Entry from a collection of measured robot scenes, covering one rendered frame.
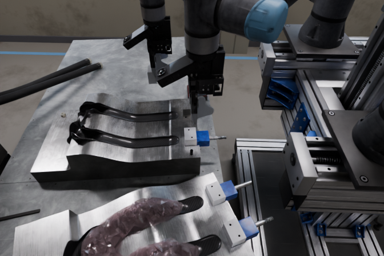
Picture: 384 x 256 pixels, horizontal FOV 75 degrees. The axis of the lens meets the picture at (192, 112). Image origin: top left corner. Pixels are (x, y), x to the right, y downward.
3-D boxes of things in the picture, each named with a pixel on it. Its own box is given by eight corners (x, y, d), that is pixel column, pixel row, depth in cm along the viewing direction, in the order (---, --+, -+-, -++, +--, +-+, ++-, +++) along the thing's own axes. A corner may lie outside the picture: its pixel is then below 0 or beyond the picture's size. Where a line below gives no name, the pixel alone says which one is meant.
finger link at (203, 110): (214, 128, 66) (215, 97, 61) (191, 130, 66) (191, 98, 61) (212, 123, 69) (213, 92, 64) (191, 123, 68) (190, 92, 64)
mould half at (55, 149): (194, 115, 98) (194, 88, 89) (200, 174, 80) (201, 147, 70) (63, 121, 96) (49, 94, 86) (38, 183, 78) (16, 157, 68)
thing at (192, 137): (224, 136, 82) (226, 125, 79) (226, 148, 79) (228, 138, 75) (184, 138, 82) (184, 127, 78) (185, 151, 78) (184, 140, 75)
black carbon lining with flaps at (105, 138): (178, 114, 89) (177, 94, 82) (179, 151, 77) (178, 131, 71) (78, 119, 87) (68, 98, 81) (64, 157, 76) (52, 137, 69)
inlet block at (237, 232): (265, 213, 68) (269, 204, 64) (275, 231, 65) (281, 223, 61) (221, 231, 65) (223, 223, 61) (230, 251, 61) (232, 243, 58)
